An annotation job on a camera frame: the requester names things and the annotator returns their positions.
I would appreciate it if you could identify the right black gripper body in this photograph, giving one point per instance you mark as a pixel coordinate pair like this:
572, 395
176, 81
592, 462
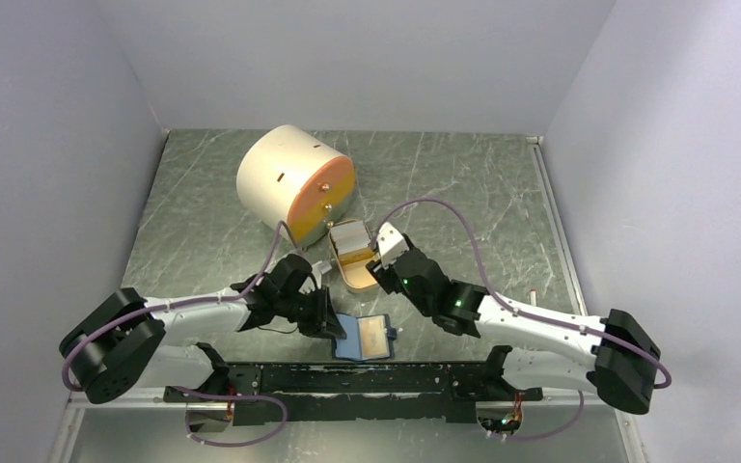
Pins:
390, 281

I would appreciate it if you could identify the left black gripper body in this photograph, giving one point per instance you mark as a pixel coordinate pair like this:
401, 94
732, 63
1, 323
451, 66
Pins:
310, 311

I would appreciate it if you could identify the blue leather card holder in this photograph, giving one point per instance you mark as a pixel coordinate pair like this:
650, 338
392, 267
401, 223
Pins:
349, 349

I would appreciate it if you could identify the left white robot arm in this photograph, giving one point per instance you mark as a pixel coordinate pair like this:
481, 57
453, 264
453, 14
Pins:
130, 341

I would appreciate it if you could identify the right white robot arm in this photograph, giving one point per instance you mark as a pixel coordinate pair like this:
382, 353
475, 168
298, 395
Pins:
612, 357

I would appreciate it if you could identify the tan oval card tray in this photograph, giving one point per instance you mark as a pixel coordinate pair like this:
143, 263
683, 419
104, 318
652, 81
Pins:
353, 267

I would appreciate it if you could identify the stack of white cards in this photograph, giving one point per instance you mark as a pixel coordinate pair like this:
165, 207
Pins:
350, 236

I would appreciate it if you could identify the round white drawer cabinet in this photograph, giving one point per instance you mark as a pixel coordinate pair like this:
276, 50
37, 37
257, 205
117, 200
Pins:
289, 175

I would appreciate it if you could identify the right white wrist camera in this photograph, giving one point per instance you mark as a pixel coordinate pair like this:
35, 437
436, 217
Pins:
391, 244

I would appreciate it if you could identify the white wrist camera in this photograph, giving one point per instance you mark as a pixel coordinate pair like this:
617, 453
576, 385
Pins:
391, 244
322, 267

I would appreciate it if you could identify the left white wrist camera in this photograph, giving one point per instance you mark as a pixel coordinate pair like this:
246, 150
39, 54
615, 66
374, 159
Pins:
322, 267

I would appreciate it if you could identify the black base frame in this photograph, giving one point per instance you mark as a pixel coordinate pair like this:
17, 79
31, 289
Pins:
330, 392

